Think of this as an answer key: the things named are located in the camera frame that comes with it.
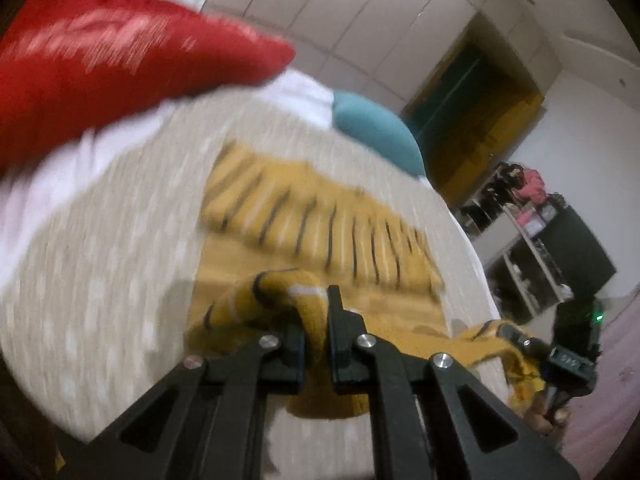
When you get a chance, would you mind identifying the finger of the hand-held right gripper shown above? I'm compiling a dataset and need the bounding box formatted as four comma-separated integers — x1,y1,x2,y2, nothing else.
499,324,552,362

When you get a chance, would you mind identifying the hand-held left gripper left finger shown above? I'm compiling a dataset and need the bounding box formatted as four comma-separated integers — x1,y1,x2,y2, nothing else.
57,311,307,480

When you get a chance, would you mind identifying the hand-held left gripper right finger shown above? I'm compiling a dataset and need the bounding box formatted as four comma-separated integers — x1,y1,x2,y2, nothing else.
326,285,582,480

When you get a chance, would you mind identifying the yellow striped small garment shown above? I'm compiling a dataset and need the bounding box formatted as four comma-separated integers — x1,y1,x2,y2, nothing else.
184,140,548,422

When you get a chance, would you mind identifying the pink clothes pile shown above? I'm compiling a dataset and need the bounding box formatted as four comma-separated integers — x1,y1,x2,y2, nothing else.
516,166,549,206

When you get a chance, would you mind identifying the dark clothes pile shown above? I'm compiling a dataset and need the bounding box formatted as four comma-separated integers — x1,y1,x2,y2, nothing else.
479,161,526,202

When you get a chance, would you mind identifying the person's right hand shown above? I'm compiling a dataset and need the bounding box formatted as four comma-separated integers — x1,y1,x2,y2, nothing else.
525,394,574,442

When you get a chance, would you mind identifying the white open shelf unit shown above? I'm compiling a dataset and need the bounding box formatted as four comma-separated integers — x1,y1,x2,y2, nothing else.
459,194,577,326

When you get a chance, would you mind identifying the black box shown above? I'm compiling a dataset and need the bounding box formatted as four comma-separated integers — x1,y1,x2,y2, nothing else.
542,204,618,302

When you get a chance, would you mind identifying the beige dotted bed blanket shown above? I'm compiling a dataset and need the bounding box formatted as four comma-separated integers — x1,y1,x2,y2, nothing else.
0,95,501,480

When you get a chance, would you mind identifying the teal pillow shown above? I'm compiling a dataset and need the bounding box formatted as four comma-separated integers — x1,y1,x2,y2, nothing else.
331,91,426,178

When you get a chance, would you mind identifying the white pillow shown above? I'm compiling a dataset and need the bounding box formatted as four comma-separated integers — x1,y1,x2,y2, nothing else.
0,67,337,288

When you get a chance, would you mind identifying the red pillow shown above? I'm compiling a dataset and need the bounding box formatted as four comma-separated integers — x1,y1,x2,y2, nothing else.
0,0,297,171

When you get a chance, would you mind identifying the yellow wooden door frame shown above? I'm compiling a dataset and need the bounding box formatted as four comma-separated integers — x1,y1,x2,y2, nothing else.
399,12,547,207

